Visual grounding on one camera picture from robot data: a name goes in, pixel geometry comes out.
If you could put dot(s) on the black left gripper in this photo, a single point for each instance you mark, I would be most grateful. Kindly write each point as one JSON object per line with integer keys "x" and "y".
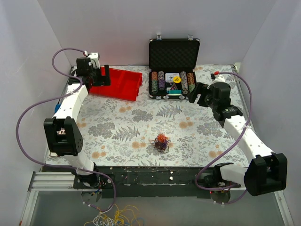
{"x": 101, "y": 76}

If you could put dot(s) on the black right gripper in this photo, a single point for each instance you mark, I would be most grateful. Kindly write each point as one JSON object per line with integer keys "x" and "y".
{"x": 200, "y": 93}

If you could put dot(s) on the red plastic compartment tray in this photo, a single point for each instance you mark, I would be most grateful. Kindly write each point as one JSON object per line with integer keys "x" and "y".
{"x": 124, "y": 85}

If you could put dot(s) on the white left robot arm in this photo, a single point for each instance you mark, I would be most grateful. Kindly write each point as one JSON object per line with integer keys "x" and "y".
{"x": 62, "y": 133}

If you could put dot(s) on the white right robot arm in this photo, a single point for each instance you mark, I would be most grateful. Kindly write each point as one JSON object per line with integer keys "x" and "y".
{"x": 267, "y": 170}

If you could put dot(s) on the floral patterned table mat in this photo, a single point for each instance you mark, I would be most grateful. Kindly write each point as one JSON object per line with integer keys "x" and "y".
{"x": 150, "y": 132}

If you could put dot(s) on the black poker chip case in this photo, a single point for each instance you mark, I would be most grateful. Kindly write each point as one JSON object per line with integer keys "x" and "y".
{"x": 171, "y": 65}

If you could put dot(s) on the blue toy brick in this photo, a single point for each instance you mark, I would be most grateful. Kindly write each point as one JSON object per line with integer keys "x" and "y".
{"x": 57, "y": 107}

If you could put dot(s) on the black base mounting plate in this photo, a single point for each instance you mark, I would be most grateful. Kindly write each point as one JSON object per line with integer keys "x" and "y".
{"x": 147, "y": 182}

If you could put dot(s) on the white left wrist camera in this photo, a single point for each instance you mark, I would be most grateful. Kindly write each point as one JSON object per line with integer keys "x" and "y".
{"x": 94, "y": 59}

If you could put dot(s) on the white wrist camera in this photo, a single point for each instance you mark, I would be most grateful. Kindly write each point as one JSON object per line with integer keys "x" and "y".
{"x": 217, "y": 77}
{"x": 94, "y": 59}

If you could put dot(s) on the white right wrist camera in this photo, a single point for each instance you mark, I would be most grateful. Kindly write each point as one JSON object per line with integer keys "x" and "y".
{"x": 217, "y": 77}

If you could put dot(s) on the aluminium frame rail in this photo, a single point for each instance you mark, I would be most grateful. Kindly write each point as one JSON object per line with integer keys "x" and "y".
{"x": 52, "y": 181}

